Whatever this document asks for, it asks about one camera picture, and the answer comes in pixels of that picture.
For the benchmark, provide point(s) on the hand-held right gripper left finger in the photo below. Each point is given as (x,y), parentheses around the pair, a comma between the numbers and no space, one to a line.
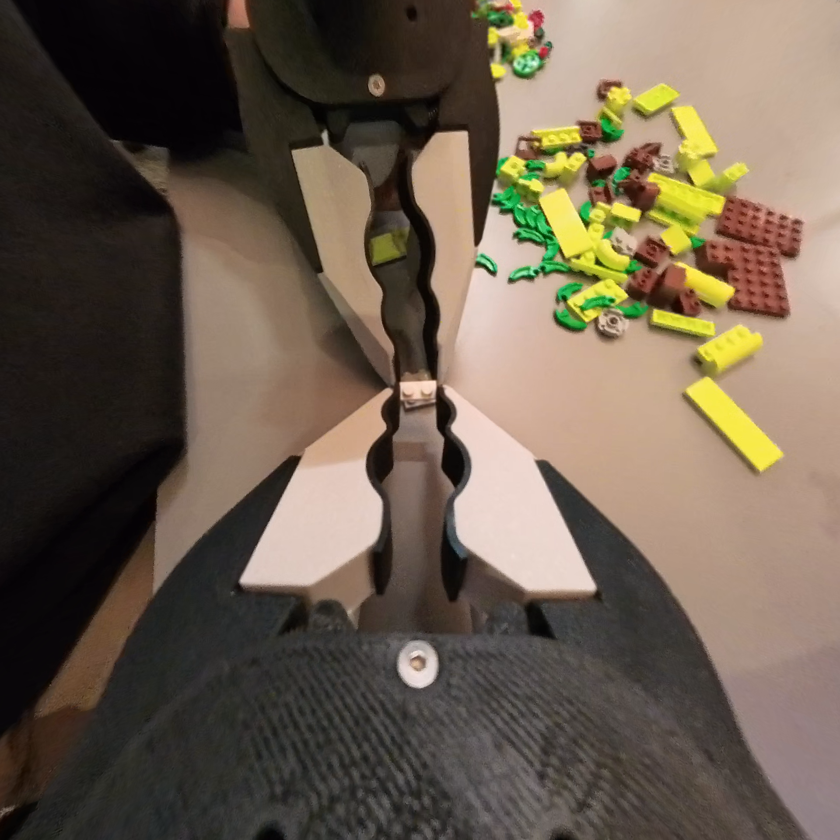
(315,525)

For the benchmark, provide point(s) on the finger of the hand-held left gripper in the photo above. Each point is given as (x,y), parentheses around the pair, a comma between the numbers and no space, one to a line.
(334,216)
(453,216)

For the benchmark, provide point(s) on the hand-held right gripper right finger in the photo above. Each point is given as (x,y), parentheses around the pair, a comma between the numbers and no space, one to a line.
(518,531)

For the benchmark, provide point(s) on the small grey bracket brick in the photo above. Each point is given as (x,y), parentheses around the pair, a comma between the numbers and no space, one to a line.
(417,406)

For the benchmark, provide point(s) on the small tan plate brick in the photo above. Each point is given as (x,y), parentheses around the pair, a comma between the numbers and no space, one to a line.
(418,392)

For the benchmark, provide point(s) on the pile of toy bricks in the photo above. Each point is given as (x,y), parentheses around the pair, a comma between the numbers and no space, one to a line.
(754,229)

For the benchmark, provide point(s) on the person's left forearm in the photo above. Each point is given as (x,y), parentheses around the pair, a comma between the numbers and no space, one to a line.
(151,79)

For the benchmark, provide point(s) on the small heap of mixed pieces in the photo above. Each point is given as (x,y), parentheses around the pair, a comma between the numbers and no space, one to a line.
(525,62)

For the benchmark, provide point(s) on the person's black clothed torso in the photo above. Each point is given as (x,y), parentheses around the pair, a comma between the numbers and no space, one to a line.
(79,394)

